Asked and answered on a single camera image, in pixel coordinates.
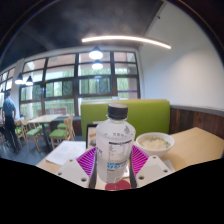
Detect wooden chairs with green seats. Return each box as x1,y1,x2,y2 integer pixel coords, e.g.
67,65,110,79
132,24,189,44
0,113,77,153

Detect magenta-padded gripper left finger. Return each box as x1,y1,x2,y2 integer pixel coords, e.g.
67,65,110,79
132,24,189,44
55,146,98,189

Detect pendant ceiling lamps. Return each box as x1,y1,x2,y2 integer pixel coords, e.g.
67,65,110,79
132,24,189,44
13,45,105,86

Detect clear plastic water bottle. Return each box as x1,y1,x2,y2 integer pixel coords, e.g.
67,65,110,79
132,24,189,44
95,103,137,184

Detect person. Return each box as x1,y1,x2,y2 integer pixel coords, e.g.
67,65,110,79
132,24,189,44
1,90,20,154

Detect white printed paper booklet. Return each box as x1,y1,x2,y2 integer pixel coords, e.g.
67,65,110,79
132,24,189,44
44,139,87,167

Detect light wooden dining table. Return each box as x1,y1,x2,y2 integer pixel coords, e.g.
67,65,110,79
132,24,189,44
27,113,64,148

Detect long curved linear light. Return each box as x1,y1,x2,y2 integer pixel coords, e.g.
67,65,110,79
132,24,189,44
81,34,172,50

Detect white bowl of food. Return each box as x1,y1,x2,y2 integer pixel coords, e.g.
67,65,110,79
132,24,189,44
135,131,176,158

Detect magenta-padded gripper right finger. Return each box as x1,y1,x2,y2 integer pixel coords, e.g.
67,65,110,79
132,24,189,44
128,143,174,189

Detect green padded bench backrest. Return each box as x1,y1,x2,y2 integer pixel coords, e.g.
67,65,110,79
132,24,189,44
80,98,171,141

